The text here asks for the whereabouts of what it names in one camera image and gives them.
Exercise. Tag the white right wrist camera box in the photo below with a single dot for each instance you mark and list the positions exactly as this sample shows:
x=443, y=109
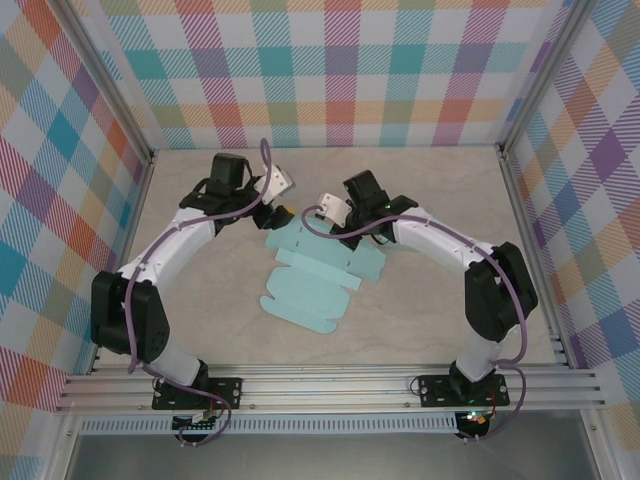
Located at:
x=335, y=207

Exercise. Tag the light blue paper box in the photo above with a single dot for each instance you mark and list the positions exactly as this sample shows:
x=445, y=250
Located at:
x=305, y=290

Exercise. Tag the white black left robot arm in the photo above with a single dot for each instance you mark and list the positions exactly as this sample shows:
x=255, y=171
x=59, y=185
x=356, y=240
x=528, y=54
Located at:
x=130, y=320

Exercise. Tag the black controller board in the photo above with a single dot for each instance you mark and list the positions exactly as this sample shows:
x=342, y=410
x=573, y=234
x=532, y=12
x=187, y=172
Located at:
x=195, y=425
x=475, y=419

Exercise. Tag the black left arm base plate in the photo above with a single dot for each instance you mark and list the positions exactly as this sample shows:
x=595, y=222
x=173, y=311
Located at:
x=227, y=390

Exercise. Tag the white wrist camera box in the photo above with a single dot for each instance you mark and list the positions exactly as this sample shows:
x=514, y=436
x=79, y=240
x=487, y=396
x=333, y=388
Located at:
x=277, y=182
x=335, y=207

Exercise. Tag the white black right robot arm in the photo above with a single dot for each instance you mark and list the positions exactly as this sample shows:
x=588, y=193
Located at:
x=500, y=300

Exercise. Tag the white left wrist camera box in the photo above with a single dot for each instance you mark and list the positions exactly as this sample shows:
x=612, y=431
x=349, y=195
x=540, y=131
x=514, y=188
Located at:
x=277, y=182

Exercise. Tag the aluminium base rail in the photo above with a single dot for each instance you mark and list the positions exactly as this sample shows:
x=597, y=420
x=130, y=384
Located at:
x=325, y=390

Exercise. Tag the aluminium frame post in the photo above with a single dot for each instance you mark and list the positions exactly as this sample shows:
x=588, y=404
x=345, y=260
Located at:
x=111, y=80
x=541, y=75

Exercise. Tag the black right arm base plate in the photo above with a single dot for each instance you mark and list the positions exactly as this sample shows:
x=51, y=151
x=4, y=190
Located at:
x=435, y=390

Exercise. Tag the aluminium side rail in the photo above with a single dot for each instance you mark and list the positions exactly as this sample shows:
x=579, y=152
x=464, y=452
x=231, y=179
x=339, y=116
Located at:
x=533, y=250
x=126, y=250

